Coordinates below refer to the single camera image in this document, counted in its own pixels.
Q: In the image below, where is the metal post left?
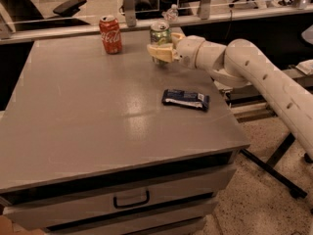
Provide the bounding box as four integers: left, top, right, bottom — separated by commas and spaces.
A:
123, 0, 136, 27

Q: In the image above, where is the black drawer handle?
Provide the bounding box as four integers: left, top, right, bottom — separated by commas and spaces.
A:
113, 189, 151, 210

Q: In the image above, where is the grey top drawer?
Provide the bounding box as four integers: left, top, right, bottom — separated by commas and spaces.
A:
4, 164, 236, 229

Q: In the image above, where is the clear plastic water bottle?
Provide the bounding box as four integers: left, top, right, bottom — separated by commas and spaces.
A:
162, 4, 178, 22

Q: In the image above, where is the grey lower drawer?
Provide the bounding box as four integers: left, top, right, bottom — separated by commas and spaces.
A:
47, 194, 217, 235

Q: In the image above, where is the black office chair left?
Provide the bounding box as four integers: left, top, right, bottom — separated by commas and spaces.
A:
0, 0, 88, 31

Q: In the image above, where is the black metal stand base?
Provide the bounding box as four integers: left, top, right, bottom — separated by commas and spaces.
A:
239, 132, 313, 200

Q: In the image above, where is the metal post right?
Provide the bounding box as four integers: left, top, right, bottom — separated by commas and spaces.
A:
197, 0, 211, 20

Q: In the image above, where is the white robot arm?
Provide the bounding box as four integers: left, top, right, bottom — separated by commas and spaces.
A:
147, 33, 313, 159

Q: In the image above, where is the blue snack bar wrapper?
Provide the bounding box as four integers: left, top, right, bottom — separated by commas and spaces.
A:
161, 89, 209, 112

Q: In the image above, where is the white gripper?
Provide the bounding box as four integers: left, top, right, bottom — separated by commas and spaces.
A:
147, 32, 205, 69

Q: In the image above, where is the green soda can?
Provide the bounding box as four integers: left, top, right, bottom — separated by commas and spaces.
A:
149, 21, 172, 66

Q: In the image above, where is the red coke can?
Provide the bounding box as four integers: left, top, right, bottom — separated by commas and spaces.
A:
99, 15, 122, 54

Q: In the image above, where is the metal post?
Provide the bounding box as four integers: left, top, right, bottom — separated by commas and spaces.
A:
123, 0, 136, 27
197, 0, 211, 20

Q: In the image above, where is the black hanging cable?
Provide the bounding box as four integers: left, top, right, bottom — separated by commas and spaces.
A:
221, 8, 234, 46

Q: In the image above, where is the grey drawer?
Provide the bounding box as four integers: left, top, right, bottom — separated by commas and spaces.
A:
4, 164, 236, 229
47, 194, 217, 235

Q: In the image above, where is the grey metal rail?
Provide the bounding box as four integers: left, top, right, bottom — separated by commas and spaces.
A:
214, 66, 313, 105

